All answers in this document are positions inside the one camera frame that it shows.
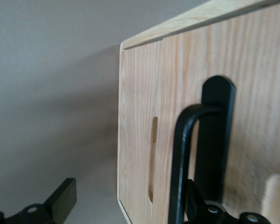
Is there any black metal drawer handle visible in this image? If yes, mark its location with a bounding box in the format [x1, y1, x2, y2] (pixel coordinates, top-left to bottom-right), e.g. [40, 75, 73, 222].
[168, 75, 238, 224]

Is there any light wooden drawer cabinet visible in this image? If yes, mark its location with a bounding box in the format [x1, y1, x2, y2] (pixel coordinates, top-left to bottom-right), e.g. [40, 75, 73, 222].
[119, 0, 280, 51]

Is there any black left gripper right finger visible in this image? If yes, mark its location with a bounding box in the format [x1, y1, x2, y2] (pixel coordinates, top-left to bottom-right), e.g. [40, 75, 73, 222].
[184, 179, 271, 224]

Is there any light wooden drawer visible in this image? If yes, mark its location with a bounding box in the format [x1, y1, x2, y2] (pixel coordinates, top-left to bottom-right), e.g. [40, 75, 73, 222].
[117, 1, 280, 224]

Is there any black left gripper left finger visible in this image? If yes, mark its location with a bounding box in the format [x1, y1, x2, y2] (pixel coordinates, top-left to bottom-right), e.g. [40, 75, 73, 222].
[0, 178, 77, 224]

